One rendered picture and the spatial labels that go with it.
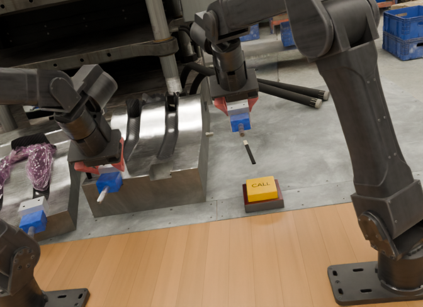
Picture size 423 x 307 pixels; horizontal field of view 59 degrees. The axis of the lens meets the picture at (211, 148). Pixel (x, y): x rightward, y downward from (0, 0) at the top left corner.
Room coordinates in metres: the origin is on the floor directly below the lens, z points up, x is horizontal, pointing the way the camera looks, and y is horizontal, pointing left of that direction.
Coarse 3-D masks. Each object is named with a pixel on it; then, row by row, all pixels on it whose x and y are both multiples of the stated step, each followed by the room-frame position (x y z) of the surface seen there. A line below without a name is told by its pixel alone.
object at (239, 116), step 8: (240, 104) 0.83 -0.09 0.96; (232, 112) 0.81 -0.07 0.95; (240, 112) 0.80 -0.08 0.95; (248, 112) 0.80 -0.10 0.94; (232, 120) 0.77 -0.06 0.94; (240, 120) 0.76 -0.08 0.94; (248, 120) 0.76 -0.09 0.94; (232, 128) 0.77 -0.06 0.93; (240, 128) 0.73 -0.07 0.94; (248, 128) 0.76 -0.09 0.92; (240, 136) 0.71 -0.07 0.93
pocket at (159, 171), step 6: (168, 162) 0.74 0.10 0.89; (150, 168) 0.73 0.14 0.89; (156, 168) 0.74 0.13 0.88; (162, 168) 0.74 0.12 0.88; (168, 168) 0.74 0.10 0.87; (150, 174) 0.72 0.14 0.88; (156, 174) 0.74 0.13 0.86; (162, 174) 0.74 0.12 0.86; (168, 174) 0.73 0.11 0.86; (150, 180) 0.70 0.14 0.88
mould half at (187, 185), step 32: (192, 96) 1.03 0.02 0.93; (160, 128) 0.93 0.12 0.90; (192, 128) 0.91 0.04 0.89; (128, 160) 0.79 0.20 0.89; (160, 160) 0.75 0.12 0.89; (192, 160) 0.72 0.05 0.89; (96, 192) 0.71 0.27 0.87; (128, 192) 0.70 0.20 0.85; (160, 192) 0.70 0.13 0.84; (192, 192) 0.69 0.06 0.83
